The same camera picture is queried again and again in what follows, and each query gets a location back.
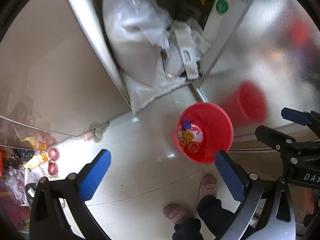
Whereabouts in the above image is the white medicine box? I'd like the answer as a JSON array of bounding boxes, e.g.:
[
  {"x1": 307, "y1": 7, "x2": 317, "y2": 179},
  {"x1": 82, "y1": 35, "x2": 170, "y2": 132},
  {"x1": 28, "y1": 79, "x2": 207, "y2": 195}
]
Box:
[{"x1": 190, "y1": 126, "x2": 203, "y2": 144}]

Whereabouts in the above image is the red trash bucket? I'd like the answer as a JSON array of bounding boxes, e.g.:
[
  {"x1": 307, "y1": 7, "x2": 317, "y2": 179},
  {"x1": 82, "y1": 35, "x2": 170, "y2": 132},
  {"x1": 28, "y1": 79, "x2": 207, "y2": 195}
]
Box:
[{"x1": 173, "y1": 102, "x2": 234, "y2": 164}]

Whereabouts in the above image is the pink slipper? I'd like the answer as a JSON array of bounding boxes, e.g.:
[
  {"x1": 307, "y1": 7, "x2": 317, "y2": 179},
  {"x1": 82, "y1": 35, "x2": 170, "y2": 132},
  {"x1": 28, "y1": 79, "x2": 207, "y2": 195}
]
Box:
[
  {"x1": 198, "y1": 174, "x2": 217, "y2": 204},
  {"x1": 163, "y1": 203, "x2": 192, "y2": 225}
]

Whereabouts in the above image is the blue bottle cap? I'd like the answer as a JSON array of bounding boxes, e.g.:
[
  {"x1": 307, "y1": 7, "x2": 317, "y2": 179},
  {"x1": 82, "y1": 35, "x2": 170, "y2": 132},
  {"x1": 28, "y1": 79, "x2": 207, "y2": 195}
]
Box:
[{"x1": 182, "y1": 121, "x2": 191, "y2": 130}]

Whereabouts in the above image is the grey floor rag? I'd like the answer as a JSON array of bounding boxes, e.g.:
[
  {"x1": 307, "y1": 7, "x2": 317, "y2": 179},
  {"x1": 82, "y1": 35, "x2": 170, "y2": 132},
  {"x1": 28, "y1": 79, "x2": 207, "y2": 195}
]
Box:
[{"x1": 79, "y1": 121, "x2": 110, "y2": 143}]

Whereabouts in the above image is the orange plastic cup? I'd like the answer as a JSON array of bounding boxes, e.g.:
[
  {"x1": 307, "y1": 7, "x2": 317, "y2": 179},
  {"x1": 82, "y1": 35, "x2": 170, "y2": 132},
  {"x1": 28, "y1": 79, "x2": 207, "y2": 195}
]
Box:
[{"x1": 188, "y1": 142, "x2": 200, "y2": 154}]

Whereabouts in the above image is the red onion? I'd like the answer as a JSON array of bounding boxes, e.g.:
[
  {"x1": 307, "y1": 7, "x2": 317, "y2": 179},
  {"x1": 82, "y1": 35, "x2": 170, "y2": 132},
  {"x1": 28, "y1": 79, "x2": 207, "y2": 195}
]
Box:
[
  {"x1": 48, "y1": 148, "x2": 60, "y2": 161},
  {"x1": 48, "y1": 162, "x2": 58, "y2": 176}
]

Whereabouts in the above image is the large white sack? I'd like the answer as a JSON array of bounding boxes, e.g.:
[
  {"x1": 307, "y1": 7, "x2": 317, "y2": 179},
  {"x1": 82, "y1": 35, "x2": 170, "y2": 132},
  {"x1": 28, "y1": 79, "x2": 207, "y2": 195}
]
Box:
[{"x1": 102, "y1": 0, "x2": 211, "y2": 114}]

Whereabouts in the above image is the yellow sauce packet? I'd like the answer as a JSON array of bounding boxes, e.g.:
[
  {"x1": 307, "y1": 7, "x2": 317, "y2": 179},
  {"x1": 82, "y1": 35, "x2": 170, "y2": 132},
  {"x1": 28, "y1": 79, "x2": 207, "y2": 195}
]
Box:
[{"x1": 178, "y1": 129, "x2": 194, "y2": 148}]

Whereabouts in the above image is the pink left slipper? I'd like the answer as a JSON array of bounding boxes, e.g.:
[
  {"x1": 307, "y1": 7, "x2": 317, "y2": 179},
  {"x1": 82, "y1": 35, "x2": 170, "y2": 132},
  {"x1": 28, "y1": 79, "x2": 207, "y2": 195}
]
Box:
[{"x1": 163, "y1": 203, "x2": 192, "y2": 225}]

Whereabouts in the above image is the pink right slipper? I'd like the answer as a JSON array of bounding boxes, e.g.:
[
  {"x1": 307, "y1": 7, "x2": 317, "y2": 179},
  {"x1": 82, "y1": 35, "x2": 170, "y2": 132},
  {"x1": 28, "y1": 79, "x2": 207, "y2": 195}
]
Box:
[{"x1": 198, "y1": 174, "x2": 217, "y2": 204}]

